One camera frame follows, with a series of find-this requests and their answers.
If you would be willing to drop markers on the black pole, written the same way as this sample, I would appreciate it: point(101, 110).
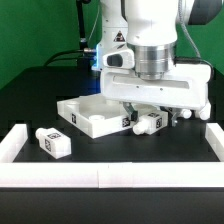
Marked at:
point(82, 37)

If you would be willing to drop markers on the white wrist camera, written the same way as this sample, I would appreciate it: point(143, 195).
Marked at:
point(121, 59)

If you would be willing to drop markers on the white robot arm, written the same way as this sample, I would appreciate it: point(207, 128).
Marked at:
point(145, 69)

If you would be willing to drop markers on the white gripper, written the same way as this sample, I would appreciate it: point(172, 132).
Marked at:
point(185, 86)

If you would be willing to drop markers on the white square table top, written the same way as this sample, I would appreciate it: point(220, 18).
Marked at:
point(96, 116)

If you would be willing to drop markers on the white U-shaped fence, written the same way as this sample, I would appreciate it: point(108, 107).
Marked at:
point(100, 175)

